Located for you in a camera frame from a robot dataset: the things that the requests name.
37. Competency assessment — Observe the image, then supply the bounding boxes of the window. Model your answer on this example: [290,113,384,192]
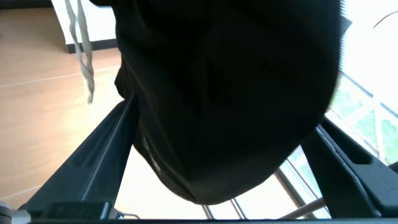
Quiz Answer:
[201,0,398,220]

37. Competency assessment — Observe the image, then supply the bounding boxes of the black shorts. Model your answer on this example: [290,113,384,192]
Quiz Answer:
[64,0,343,206]

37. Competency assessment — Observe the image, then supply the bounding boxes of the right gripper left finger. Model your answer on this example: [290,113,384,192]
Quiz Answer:
[19,96,140,219]

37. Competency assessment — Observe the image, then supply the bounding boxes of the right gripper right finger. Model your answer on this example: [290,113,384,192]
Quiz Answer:
[300,116,398,219]

